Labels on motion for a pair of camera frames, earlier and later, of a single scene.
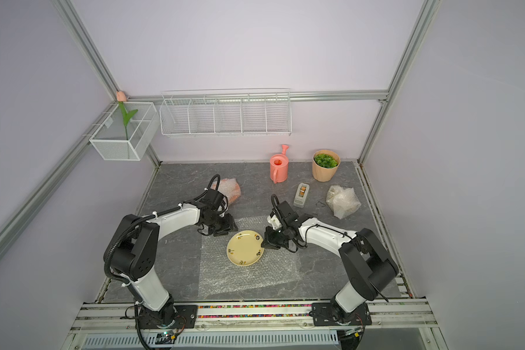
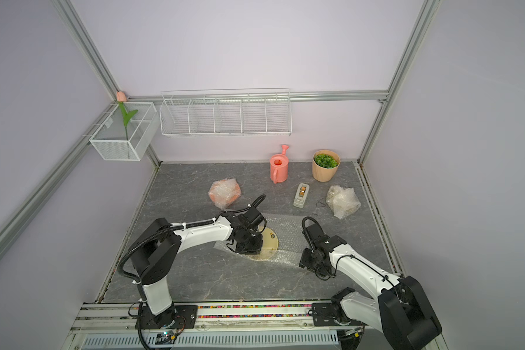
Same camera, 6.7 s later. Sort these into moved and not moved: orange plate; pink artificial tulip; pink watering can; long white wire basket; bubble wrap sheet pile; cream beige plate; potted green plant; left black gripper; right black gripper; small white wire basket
Moved: left black gripper; cream beige plate; right black gripper; bubble wrap sheet pile
Not moved: small white wire basket; orange plate; pink watering can; long white wire basket; pink artificial tulip; potted green plant
